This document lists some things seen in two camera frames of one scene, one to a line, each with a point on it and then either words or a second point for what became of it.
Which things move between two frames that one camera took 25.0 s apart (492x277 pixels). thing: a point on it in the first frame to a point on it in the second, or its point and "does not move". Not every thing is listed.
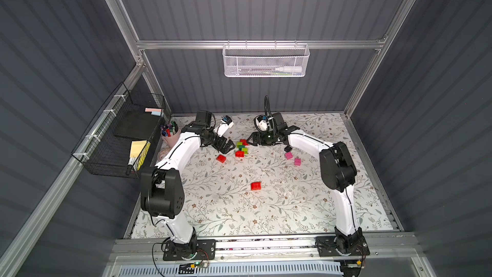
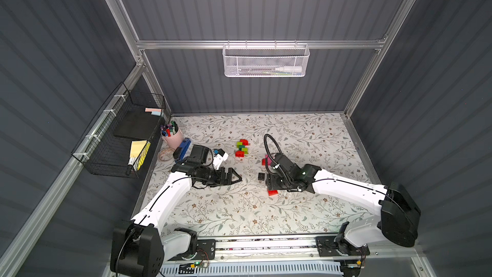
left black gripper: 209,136 to 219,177
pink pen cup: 170,133 does not move
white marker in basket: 289,68 does not move
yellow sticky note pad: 138,152 does not move
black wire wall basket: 119,141 does not move
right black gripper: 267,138 to 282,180
